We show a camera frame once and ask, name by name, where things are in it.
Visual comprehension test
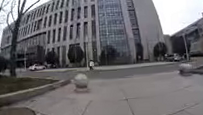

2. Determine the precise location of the person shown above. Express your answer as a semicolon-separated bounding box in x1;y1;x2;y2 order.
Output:
88;59;96;71

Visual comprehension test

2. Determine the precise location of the pole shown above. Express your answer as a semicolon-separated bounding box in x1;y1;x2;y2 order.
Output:
182;33;190;62
84;40;90;69

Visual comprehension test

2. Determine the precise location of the dark round tree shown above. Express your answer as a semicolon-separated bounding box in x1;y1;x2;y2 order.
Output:
66;43;86;67
44;49;60;68
152;41;169;62

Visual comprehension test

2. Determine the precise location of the grey asphalt road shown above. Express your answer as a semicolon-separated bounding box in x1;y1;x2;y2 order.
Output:
15;56;203;85

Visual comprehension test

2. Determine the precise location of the pale pavement strip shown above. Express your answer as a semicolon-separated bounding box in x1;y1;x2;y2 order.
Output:
46;60;178;74

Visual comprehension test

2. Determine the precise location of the grey stone ball bollard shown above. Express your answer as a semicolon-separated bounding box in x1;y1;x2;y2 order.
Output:
72;72;90;93
178;62;194;75

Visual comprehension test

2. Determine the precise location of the grey stone slab pavement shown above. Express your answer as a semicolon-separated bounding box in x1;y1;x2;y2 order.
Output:
0;67;203;115

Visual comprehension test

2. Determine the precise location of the large grey glass-fronted building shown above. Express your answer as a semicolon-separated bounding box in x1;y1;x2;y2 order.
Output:
0;0;168;72

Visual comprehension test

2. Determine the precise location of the white car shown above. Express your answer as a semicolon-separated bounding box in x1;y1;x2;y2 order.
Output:
27;62;47;72

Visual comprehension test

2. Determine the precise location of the vehicle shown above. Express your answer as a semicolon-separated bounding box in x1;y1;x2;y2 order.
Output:
164;52;184;63

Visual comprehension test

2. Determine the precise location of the grey stone kerb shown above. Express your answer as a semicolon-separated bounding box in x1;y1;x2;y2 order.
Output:
0;77;73;110

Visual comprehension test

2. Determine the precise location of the brown planting bed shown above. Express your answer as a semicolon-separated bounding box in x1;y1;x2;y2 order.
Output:
0;73;60;97

